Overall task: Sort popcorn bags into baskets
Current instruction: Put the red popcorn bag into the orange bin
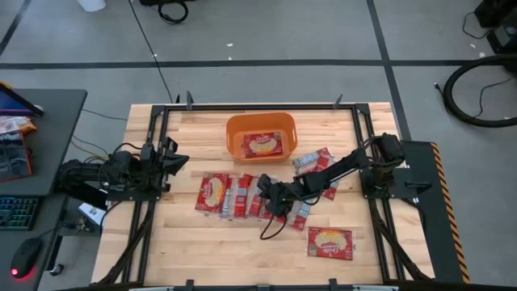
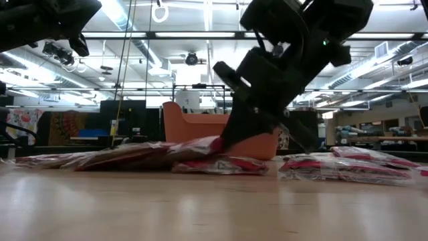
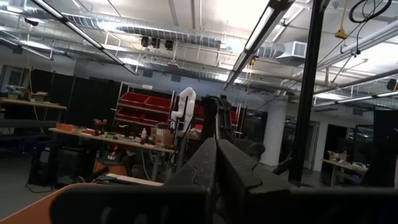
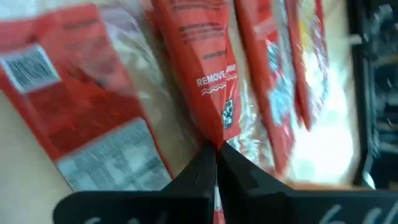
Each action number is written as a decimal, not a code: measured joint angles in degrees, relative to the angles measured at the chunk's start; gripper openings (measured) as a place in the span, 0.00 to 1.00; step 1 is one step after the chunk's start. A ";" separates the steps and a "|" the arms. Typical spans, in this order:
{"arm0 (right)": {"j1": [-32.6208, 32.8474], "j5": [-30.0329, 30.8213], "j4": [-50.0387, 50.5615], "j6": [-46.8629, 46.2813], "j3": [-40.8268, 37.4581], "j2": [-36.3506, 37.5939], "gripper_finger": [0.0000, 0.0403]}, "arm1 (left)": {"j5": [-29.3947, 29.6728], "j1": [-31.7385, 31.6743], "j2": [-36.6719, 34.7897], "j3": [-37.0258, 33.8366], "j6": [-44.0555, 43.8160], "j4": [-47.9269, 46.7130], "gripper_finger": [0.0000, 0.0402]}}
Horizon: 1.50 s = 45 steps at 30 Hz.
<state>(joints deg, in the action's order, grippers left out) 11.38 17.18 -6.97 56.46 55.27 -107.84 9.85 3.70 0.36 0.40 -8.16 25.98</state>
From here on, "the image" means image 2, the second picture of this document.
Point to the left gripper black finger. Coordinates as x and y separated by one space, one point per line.
87 10

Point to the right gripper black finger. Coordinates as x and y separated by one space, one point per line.
301 135
250 127

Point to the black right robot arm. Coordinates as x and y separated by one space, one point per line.
317 23

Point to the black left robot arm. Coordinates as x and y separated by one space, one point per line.
16 23

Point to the spotted white cloth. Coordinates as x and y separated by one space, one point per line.
283 140

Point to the orange plastic basket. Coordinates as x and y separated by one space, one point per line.
197 130

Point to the wooden table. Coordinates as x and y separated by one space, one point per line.
384 138

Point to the floral pink cloth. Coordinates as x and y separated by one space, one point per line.
25 120

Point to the dark red patterned cloth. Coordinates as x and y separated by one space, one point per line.
67 125

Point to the white air vent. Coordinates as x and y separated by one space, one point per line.
381 50

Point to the black office chair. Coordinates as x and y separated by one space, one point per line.
13 130

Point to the yellow white sign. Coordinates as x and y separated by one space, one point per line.
113 128

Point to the blue box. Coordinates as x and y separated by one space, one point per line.
93 133

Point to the black ceiling speaker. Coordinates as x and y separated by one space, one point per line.
405 61

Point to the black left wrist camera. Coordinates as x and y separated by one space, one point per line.
80 45

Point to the silver ceiling air duct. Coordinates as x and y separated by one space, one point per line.
142 48

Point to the black ceiling rail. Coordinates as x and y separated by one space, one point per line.
150 35

